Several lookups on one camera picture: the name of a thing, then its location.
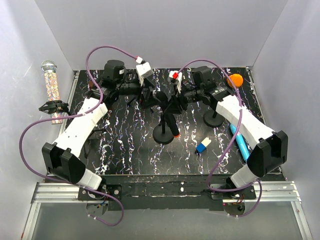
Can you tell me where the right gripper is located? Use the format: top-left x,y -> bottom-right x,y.
163,83 -> 204,115

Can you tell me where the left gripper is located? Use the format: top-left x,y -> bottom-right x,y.
116,76 -> 162,109

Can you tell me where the black microphone orange ring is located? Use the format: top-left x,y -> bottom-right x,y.
164,112 -> 181,139

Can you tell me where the round base stand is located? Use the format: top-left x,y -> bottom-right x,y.
152,113 -> 174,145
203,103 -> 225,128

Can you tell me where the cyan toy microphone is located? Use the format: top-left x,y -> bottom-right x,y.
229,124 -> 250,163

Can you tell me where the black tripod mic stand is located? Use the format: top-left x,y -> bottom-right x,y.
125,96 -> 140,110

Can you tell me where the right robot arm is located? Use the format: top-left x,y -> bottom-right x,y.
163,66 -> 288,199

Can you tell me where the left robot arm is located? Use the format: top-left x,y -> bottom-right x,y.
41,59 -> 159,200

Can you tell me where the glitter silver microphone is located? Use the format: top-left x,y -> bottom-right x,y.
39,60 -> 63,125

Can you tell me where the blue white block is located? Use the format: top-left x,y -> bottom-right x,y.
195,137 -> 212,154

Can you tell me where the brown red box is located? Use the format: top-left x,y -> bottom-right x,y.
88,81 -> 94,89

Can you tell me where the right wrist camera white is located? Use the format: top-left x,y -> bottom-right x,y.
168,70 -> 183,94

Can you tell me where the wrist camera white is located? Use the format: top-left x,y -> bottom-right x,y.
136,62 -> 153,87
168,70 -> 183,94

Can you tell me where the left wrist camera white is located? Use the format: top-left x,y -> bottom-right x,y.
136,62 -> 153,87

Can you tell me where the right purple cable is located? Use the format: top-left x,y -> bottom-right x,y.
173,59 -> 263,218

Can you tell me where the purple cable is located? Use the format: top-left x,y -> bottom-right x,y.
173,59 -> 263,218
19,45 -> 145,227

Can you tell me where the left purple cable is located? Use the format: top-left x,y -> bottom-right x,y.
19,45 -> 145,227

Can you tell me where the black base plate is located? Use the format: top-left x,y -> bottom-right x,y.
77,173 -> 286,212

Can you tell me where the shock mount tripod stand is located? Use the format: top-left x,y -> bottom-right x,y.
39,97 -> 108,157

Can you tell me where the aluminium frame rail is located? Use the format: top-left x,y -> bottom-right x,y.
21,181 -> 312,240

